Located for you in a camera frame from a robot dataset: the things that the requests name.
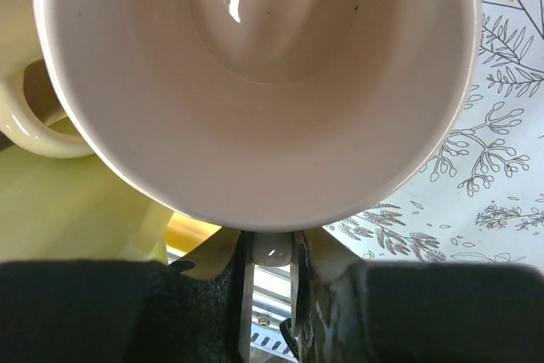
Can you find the aluminium front rail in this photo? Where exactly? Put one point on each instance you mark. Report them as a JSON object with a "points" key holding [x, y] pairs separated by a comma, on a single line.
{"points": [[271, 304]]}

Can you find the pink ceramic mug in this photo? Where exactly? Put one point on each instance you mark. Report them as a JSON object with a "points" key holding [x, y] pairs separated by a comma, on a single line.
{"points": [[262, 115]]}

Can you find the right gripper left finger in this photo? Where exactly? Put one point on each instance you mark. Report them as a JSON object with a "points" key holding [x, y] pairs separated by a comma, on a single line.
{"points": [[192, 311]]}

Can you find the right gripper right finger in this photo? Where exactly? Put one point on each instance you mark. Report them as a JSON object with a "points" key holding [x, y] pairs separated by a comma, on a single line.
{"points": [[326, 318]]}

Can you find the white mug green handle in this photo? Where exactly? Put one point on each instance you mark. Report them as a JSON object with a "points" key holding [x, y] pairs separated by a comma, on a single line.
{"points": [[74, 208]]}

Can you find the yellow plastic tray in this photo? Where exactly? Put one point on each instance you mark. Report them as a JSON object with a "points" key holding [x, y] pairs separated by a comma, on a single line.
{"points": [[185, 234]]}

